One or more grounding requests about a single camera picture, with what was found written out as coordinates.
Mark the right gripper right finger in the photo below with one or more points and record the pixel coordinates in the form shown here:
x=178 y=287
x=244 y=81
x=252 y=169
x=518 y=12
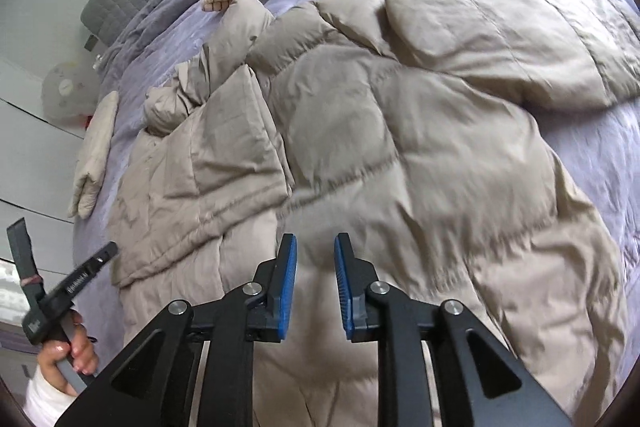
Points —
x=353 y=277

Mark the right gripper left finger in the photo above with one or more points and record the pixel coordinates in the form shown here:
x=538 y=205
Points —
x=270 y=293

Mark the beige puffer down jacket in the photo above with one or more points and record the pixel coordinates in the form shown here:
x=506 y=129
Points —
x=380 y=156

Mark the left hand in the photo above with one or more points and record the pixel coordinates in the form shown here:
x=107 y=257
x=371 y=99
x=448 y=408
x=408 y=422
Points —
x=85 y=359

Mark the folded cream knit sweater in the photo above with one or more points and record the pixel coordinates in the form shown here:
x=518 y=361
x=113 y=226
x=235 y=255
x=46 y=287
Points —
x=92 y=158

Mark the white electric fan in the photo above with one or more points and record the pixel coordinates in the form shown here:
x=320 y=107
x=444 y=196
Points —
x=70 y=90

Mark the lavender bed cover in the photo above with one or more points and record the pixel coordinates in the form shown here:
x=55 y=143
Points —
x=590 y=56

